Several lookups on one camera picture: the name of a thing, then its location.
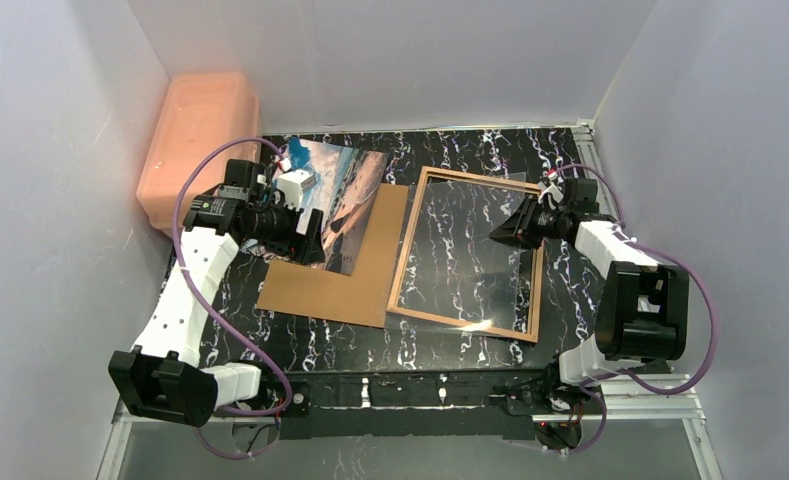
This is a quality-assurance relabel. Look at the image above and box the beach landscape photo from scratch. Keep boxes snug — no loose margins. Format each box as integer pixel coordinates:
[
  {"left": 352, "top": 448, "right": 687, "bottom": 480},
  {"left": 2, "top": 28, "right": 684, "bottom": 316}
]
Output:
[{"left": 283, "top": 137, "right": 389, "bottom": 275}]

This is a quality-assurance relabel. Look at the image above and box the clear acrylic sheet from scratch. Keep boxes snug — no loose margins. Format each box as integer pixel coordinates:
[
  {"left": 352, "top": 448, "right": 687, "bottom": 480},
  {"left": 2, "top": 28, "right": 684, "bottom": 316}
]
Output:
[{"left": 383, "top": 170, "right": 545, "bottom": 338}]

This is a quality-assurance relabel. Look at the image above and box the wooden picture frame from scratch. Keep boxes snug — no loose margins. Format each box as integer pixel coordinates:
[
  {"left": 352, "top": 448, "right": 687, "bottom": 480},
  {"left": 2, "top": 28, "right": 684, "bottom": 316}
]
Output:
[{"left": 385, "top": 166, "right": 546, "bottom": 344}]

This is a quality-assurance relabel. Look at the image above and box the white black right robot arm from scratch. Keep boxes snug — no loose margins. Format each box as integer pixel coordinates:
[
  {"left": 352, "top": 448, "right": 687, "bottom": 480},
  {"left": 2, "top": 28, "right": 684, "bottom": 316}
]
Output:
[{"left": 489, "top": 178, "right": 689, "bottom": 385}]

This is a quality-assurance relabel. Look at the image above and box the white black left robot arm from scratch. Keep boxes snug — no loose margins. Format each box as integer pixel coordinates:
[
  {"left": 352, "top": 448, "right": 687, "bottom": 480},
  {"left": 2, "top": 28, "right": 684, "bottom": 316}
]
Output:
[{"left": 108, "top": 159, "right": 325, "bottom": 427}]

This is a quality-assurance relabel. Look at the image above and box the brown fibreboard backing board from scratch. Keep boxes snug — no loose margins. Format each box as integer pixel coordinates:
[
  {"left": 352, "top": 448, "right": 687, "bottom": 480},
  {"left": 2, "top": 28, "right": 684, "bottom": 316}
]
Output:
[{"left": 256, "top": 184, "right": 409, "bottom": 328}]

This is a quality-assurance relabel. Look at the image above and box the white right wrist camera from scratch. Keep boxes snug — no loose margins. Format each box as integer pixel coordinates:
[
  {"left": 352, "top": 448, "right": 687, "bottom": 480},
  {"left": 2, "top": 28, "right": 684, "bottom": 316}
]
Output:
[{"left": 537, "top": 169, "right": 563, "bottom": 210}]

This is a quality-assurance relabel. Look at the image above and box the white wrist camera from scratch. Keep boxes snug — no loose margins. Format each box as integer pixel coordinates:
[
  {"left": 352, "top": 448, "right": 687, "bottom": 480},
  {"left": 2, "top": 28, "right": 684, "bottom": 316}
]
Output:
[
  {"left": 537, "top": 169, "right": 563, "bottom": 210},
  {"left": 275, "top": 169, "right": 317, "bottom": 210}
]

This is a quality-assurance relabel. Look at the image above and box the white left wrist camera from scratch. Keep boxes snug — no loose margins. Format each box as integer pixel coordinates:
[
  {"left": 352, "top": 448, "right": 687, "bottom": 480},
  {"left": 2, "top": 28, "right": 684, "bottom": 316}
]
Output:
[{"left": 275, "top": 169, "right": 317, "bottom": 210}]

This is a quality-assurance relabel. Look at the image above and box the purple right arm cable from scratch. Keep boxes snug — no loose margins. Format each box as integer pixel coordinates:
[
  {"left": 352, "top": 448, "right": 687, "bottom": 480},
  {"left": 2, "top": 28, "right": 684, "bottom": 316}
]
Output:
[{"left": 552, "top": 162, "right": 721, "bottom": 454}]

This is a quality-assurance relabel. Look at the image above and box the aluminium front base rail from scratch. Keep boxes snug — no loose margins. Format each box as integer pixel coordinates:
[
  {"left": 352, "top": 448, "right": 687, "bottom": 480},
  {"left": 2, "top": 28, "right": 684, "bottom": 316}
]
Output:
[{"left": 98, "top": 370, "right": 721, "bottom": 479}]

